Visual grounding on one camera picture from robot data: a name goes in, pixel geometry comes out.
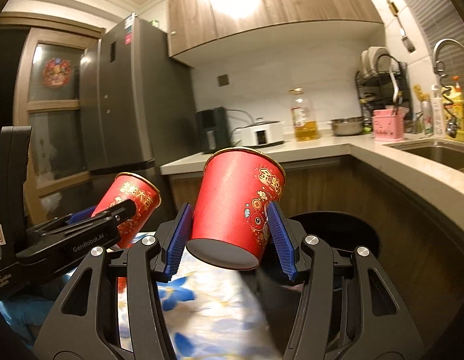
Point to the black dish rack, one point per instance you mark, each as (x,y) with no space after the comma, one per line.
(382,78)

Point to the chrome faucet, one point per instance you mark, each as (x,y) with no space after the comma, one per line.
(440,50)

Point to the wall socket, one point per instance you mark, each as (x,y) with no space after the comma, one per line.
(223,80)

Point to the red printed paper cup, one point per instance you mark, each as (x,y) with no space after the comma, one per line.
(232,195)
(140,195)

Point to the grey refrigerator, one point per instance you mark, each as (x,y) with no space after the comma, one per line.
(127,101)

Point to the floral tablecloth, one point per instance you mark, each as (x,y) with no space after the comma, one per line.
(217,307)

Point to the steel sink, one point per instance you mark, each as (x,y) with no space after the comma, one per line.
(434,153)

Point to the steel bowl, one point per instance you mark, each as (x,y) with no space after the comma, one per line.
(347,127)

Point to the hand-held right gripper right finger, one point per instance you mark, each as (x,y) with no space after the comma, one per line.
(280,240)

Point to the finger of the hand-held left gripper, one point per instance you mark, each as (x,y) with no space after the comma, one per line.
(74,243)
(80,215)

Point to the yellow cleaner bottle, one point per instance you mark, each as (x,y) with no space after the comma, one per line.
(456,120)

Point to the person's left hand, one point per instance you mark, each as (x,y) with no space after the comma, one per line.
(33,305)

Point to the black round bin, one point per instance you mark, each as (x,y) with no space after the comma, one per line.
(352,232)

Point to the red round door decoration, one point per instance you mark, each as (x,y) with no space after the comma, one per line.
(57,72)

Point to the pink utensil holder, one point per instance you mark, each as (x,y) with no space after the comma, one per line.
(387,127)

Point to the hanging kitchen brush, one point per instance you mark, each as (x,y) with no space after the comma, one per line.
(407,43)

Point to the wooden kitchen counter cabinet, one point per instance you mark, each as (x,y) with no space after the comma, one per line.
(423,255)

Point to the metal can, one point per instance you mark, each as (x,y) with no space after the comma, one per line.
(427,120)

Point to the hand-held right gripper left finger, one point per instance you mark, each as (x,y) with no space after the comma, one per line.
(179,240)

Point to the white rice cooker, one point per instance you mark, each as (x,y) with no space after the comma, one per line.
(260,133)

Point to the wooden wall cabinet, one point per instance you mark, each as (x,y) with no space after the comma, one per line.
(284,3)

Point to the cooking oil bottle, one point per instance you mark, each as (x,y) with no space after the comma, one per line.
(306,120)

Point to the white detergent bottle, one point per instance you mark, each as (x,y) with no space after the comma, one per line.
(438,116)

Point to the wooden glass-panel door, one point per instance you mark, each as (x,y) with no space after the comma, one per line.
(48,120)

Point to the dark air fryer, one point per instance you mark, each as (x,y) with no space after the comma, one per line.
(212,129)

